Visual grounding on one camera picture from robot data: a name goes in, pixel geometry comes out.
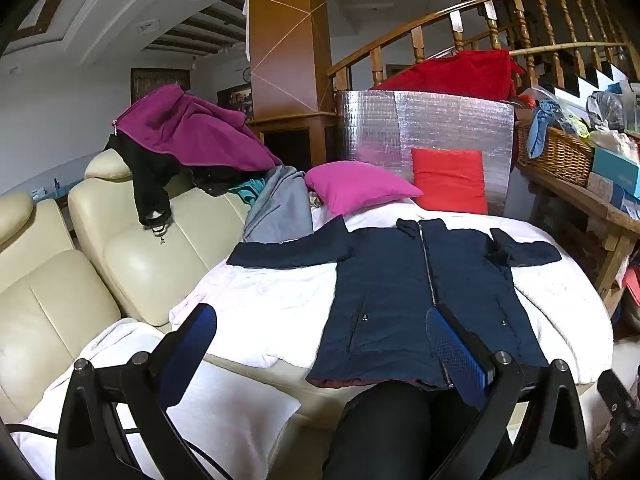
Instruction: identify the grey garment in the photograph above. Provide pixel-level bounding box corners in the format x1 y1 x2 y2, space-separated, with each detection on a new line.
242 164 315 243

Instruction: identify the white plastic bag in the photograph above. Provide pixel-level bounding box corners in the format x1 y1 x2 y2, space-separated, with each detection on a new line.
590 130 640 158

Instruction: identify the magenta pillow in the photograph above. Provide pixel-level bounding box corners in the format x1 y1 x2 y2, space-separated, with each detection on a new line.
304 161 425 217

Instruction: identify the clear plastic bag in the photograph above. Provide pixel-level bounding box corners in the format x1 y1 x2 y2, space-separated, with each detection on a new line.
586 91 626 133

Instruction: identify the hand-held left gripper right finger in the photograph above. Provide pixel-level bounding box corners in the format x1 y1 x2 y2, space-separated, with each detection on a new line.
425 303 589 480

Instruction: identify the black cable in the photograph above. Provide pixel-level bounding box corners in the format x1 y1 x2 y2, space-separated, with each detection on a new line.
5 422 216 480

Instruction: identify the red bag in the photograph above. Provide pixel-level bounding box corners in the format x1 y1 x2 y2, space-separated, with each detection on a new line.
620 265 640 306

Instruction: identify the wicker basket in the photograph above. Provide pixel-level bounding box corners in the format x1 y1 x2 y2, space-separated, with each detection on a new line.
515 120 596 188

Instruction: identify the white cloth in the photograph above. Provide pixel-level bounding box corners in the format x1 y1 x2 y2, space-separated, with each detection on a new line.
11 319 302 480

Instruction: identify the yellow green plastic item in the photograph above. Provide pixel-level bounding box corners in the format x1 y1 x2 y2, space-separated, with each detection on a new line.
565 112 593 138

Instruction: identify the teal garment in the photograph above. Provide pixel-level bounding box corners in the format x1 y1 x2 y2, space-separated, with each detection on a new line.
227 177 266 206

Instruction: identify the wooden stair railing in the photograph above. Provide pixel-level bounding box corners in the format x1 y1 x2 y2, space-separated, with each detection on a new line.
327 0 640 98

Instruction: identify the wooden pillar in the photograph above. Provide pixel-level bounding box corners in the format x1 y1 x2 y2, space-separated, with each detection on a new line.
247 0 341 166

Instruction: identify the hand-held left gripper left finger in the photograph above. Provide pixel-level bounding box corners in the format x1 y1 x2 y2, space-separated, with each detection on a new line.
55 303 219 480

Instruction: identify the wooden side table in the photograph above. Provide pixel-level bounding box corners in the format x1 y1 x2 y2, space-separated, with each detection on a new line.
515 160 640 316

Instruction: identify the blue cloth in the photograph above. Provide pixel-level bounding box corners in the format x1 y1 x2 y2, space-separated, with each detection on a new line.
527 99 568 158

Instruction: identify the red pillow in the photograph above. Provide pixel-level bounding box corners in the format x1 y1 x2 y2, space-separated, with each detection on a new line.
411 148 488 215

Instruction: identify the dark display cabinet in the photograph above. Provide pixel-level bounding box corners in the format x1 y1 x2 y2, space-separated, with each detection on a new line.
217 85 253 121

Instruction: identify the cream leather sofa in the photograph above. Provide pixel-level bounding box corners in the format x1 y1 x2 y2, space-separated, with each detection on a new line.
0 150 351 441

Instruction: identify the silver foil insulation panel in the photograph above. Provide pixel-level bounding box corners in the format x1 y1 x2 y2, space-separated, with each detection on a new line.
334 89 516 217

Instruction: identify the red blanket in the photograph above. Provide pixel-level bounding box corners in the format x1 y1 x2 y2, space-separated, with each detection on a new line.
370 50 526 102

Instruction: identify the black garment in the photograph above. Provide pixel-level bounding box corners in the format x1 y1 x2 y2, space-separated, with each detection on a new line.
104 132 251 242

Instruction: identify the magenta fleece jacket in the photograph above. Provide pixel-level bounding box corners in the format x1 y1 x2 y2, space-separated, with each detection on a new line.
111 84 283 173

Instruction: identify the navy blue zip jacket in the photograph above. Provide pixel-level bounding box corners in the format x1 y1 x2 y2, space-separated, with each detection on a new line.
227 215 563 391

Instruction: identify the white textured blanket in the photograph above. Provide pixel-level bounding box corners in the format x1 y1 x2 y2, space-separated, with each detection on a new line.
169 197 615 386

